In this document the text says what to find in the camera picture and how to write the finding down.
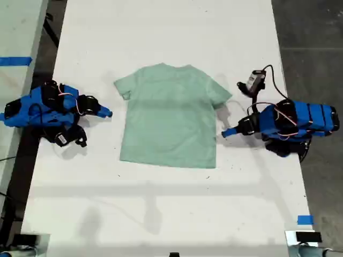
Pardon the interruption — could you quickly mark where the pale green T-shirt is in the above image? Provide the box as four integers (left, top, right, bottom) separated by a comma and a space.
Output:
114, 63, 233, 169

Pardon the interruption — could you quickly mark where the black stand leg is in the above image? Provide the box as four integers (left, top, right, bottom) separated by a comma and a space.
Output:
42, 12, 61, 49

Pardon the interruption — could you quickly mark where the long blue tape strip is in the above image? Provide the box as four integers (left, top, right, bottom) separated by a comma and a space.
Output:
0, 56, 33, 66

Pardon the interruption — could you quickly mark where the pale grey side table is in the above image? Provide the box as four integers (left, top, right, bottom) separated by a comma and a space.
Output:
0, 0, 49, 212

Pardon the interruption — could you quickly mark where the silver metal box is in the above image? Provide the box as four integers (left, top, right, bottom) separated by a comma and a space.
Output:
285, 230, 319, 247

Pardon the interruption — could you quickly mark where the small black box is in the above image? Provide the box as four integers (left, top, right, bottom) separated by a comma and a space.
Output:
295, 231, 322, 243
12, 234, 38, 246

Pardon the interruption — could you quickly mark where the grey tube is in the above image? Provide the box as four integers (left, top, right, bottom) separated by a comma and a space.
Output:
0, 247, 38, 257
288, 244, 343, 257

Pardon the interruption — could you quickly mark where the black camera stalk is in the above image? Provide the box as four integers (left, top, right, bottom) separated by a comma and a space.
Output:
68, 125, 88, 148
236, 81, 262, 107

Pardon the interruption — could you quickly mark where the black camera box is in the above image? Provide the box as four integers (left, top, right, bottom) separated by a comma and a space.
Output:
246, 70, 266, 93
55, 132, 70, 147

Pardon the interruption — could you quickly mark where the black camera cable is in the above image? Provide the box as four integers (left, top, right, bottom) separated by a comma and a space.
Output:
28, 103, 58, 126
261, 64, 290, 100

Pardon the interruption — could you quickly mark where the black base cable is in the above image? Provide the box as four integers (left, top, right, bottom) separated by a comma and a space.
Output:
299, 139, 313, 163

